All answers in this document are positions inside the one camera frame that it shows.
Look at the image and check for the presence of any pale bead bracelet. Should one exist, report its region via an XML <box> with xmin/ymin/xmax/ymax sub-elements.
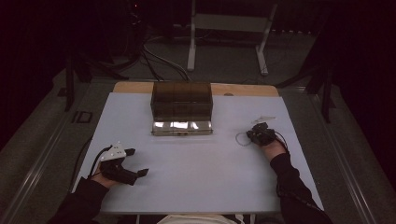
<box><xmin>234</xmin><ymin>132</ymin><xmax>254</xmax><ymax>147</ymax></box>

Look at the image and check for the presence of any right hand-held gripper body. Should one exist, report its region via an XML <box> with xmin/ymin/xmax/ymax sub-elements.
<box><xmin>247</xmin><ymin>115</ymin><xmax>277</xmax><ymax>147</ymax></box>

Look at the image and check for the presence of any dark transparent drawer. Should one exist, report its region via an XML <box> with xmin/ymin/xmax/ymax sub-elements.
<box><xmin>150</xmin><ymin>119</ymin><xmax>214</xmax><ymax>137</ymax></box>

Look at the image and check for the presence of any black stand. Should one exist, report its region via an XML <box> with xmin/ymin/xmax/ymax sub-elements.
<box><xmin>63</xmin><ymin>51</ymin><xmax>131</xmax><ymax>113</ymax></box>
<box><xmin>275</xmin><ymin>61</ymin><xmax>338</xmax><ymax>124</ymax></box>

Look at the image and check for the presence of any person's right hand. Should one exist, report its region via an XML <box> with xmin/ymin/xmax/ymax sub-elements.
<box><xmin>260</xmin><ymin>141</ymin><xmax>288</xmax><ymax>162</ymax></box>

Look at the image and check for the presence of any white metal stand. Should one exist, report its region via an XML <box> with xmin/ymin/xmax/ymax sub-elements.
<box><xmin>186</xmin><ymin>0</ymin><xmax>278</xmax><ymax>77</ymax></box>

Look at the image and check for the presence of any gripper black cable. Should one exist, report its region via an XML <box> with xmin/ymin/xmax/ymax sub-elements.
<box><xmin>69</xmin><ymin>136</ymin><xmax>113</xmax><ymax>191</ymax></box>
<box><xmin>274</xmin><ymin>130</ymin><xmax>290</xmax><ymax>154</ymax></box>

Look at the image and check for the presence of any dark transparent drawer box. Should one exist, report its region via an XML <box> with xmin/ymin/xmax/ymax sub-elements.
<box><xmin>150</xmin><ymin>81</ymin><xmax>214</xmax><ymax>123</ymax></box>

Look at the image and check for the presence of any person's left hand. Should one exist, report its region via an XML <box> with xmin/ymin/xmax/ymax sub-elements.
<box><xmin>91</xmin><ymin>169</ymin><xmax>120</xmax><ymax>189</ymax></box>

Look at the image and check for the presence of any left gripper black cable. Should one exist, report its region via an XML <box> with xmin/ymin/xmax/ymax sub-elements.
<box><xmin>69</xmin><ymin>136</ymin><xmax>113</xmax><ymax>191</ymax></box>

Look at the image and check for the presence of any dark floor socket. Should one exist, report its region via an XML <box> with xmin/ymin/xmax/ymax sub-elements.
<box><xmin>71</xmin><ymin>110</ymin><xmax>93</xmax><ymax>125</ymax></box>

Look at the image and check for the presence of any white table mat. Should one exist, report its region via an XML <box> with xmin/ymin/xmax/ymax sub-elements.
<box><xmin>72</xmin><ymin>91</ymin><xmax>325</xmax><ymax>216</ymax></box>

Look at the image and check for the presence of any bundle of floor cables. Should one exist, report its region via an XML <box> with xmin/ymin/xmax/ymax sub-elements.
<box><xmin>141</xmin><ymin>42</ymin><xmax>192</xmax><ymax>83</ymax></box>

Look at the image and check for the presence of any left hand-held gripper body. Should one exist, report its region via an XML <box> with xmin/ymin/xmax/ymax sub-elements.
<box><xmin>98</xmin><ymin>142</ymin><xmax>140</xmax><ymax>187</ymax></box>

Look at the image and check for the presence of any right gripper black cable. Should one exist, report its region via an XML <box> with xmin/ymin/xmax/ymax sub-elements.
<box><xmin>274</xmin><ymin>130</ymin><xmax>290</xmax><ymax>154</ymax></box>

